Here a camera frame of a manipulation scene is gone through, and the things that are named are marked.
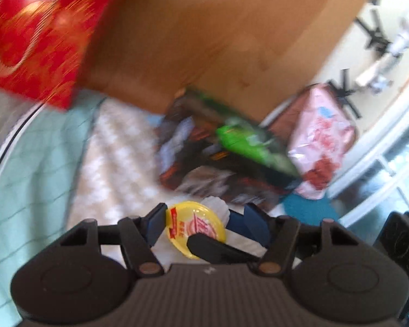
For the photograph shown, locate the bright green snack packet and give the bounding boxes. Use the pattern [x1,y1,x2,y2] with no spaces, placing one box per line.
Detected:
[216,124,300,178]

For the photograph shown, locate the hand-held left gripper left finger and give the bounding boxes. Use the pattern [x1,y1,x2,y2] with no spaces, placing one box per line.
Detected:
[56,203,168,277]

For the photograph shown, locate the teal checked blanket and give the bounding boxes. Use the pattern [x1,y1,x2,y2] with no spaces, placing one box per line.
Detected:
[0,90,106,314]

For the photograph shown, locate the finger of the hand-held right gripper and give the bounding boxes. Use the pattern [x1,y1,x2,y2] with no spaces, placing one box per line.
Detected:
[187,232,265,264]

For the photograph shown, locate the yellow lidded jelly cup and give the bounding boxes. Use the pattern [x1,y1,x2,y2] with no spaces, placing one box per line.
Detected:
[165,196,230,260]

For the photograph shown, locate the grey zigzag sheet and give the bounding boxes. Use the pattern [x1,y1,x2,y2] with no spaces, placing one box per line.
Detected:
[0,87,43,174]

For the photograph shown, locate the black tin box sheep print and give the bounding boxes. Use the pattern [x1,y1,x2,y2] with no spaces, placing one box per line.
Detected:
[157,89,300,212]

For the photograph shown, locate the red gift box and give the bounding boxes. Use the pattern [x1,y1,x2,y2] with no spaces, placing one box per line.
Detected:
[0,0,130,111]

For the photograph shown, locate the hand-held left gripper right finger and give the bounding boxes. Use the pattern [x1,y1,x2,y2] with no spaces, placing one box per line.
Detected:
[225,203,360,277]

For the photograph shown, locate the black tape cross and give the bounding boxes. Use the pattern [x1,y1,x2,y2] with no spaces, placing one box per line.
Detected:
[327,69,362,120]

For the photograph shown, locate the pink snack bag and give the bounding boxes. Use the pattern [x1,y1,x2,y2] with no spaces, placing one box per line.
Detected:
[286,83,358,200]

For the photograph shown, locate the blue netted mat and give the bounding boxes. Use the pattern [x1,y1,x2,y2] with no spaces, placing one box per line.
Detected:
[281,192,339,220]

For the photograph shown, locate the white window frame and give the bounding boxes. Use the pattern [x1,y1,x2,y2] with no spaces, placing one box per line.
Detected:
[327,85,409,229]

